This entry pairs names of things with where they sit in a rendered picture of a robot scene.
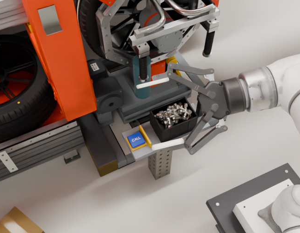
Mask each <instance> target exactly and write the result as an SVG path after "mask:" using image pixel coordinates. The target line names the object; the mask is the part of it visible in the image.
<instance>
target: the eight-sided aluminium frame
mask: <svg viewBox="0 0 300 233"><path fill-rule="evenodd" d="M124 1H125V0H115V1H114V3H113V4H112V5H111V6H109V5H107V4H105V3H102V5H101V6H100V7H99V8H98V10H97V11H96V13H95V15H96V21H97V26H98V34H99V40H100V47H101V51H102V53H103V54H104V56H105V58H106V59H109V60H110V61H114V62H117V63H120V64H122V65H125V66H127V67H130V68H133V61H132V60H133V58H134V57H135V56H132V55H130V54H127V53H125V52H122V51H120V50H117V49H115V48H113V47H112V40H111V33H110V20H111V19H112V17H113V16H114V15H115V13H116V12H117V10H118V9H119V8H120V6H121V5H122V4H123V2H124ZM201 7H204V3H203V2H202V1H201V0H194V1H192V2H191V7H190V9H191V10H194V9H198V8H201ZM200 25H201V24H200V23H198V24H195V25H192V26H189V27H186V28H183V29H180V31H181V32H182V34H183V39H182V41H181V43H180V45H179V46H178V47H177V48H176V49H174V50H173V51H171V52H168V53H163V52H160V51H159V49H158V48H156V49H153V50H150V51H149V55H148V56H149V57H150V58H151V64H153V63H156V62H159V61H161V60H164V59H167V58H170V57H172V56H174V55H175V54H176V53H177V51H178V50H179V49H180V48H181V47H182V46H183V45H184V43H185V42H186V41H187V40H188V39H189V38H190V37H191V36H192V34H193V33H194V32H195V31H196V30H197V29H198V28H199V26H200Z"/></svg>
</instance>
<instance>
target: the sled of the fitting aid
mask: <svg viewBox="0 0 300 233"><path fill-rule="evenodd" d="M175 74H177V75H179V76H181V73H180V72H179V71H178V70H176V72H175ZM181 77H182V76H181ZM174 81H175V80H174ZM175 82H176V84H177V85H178V90H177V91H174V92H172V93H169V94H167V95H164V96H162V97H160V98H157V99H155V100H152V101H150V102H148V103H145V104H142V105H140V106H137V107H135V108H133V109H130V110H128V111H125V112H122V111H121V109H120V107H119V108H117V109H116V111H117V112H118V114H119V116H120V118H121V119H122V121H123V123H124V124H127V123H129V122H131V121H134V120H136V119H139V118H141V117H144V116H146V115H148V114H150V111H149V110H151V109H154V108H156V107H159V106H161V105H164V104H166V103H169V102H171V101H174V100H177V99H179V98H182V97H186V98H189V97H191V93H192V89H191V88H189V87H187V86H185V85H183V84H181V83H179V82H177V81H175Z"/></svg>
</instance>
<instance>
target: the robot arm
mask: <svg viewBox="0 0 300 233"><path fill-rule="evenodd" d="M173 69H174V70H178V71H183V72H187V73H191V74H197V75H203V76H204V78H205V79H208V80H209V82H208V83H207V84H206V85H205V87H204V88H203V87H201V86H199V85H197V84H195V83H193V82H191V81H189V80H187V79H185V78H183V77H181V76H179V75H177V74H175V73H173ZM169 78H171V79H173V80H175V81H177V82H179V83H181V84H183V85H185V86H187V87H189V88H191V89H193V90H195V91H197V92H199V94H198V101H199V102H200V109H201V111H202V113H203V116H202V117H201V119H200V121H199V122H198V123H197V125H196V126H195V127H194V128H193V130H192V131H191V133H190V134H189V135H188V137H187V138H186V139H185V141H184V140H183V138H180V139H176V140H172V141H167V142H163V143H159V144H155V145H152V150H153V151H154V150H158V149H162V148H165V147H169V148H170V151H174V150H178V149H182V148H185V149H187V151H188V152H189V154H190V155H194V154H195V153H196V152H197V151H198V150H200V149H201V148H202V147H203V146H205V145H206V144H207V143H208V142H209V141H211V140H212V139H213V138H214V137H216V136H217V135H218V134H220V133H222V132H225V131H227V130H228V127H227V126H226V125H225V122H224V119H223V118H224V117H225V116H228V115H231V114H235V113H239V112H243V111H245V110H247V111H248V112H255V111H259V110H266V109H272V108H274V107H281V108H282V109H283V110H285V111H286V112H287V113H288V114H289V115H290V116H291V117H292V119H293V121H294V124H295V126H296V128H297V130H298V132H299V134H300V54H298V55H293V56H289V57H286V58H283V59H280V60H277V61H275V62H274V63H272V64H270V65H267V66H265V67H259V68H256V69H253V70H249V71H245V72H241V73H240V74H239V77H238V78H237V77H235V78H231V79H227V80H222V81H215V80H214V69H213V68H209V69H200V68H196V67H190V66H186V65H181V64H177V63H173V62H169V63H168V66H167V71H166V72H165V73H162V74H157V75H154V76H152V79H153V81H151V82H148V83H144V84H140V85H137V86H136V87H137V89H139V88H143V87H147V86H152V85H155V84H159V83H163V82H167V81H169ZM210 118H215V119H217V120H218V122H217V123H216V125H215V128H213V129H212V130H210V131H209V132H208V133H207V134H206V135H204V136H203V137H202V138H201V139H200V140H198V141H197V142H196V143H195V144H194V145H192V146H191V143H192V142H193V141H194V139H195V138H196V137H197V136H198V134H199V133H200V132H201V130H202V129H203V127H204V126H205V125H206V123H207V122H208V121H209V120H210ZM257 214H258V216H259V217H260V218H262V219H263V220H264V221H265V222H266V223H267V224H268V225H269V227H270V228H271V229H272V230H273V231H274V232H275V233H300V184H298V185H291V186H289V187H287V188H285V189H284V190H283V191H282V192H281V193H280V194H279V195H278V196H277V198H276V199H275V201H274V202H272V203H271V204H270V205H268V206H267V207H266V208H264V209H261V210H259V211H258V213H257Z"/></svg>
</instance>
